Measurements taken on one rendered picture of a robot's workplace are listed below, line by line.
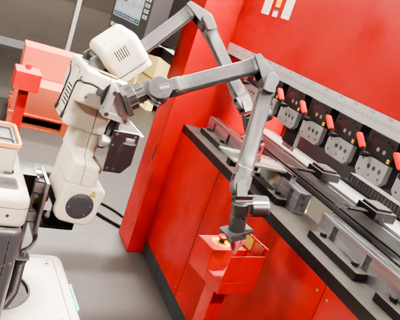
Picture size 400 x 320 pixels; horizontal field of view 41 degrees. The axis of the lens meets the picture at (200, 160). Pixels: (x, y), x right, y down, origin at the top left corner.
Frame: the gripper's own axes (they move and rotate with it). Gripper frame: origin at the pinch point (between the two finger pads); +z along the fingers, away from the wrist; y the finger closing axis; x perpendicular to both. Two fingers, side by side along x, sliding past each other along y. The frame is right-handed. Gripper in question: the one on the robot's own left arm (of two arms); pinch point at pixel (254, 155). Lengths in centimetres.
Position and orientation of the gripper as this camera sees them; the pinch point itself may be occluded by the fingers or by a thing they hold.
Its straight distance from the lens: 235.1
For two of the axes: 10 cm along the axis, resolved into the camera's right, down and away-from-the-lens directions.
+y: -3.4, -3.6, 8.7
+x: -9.2, 3.2, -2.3
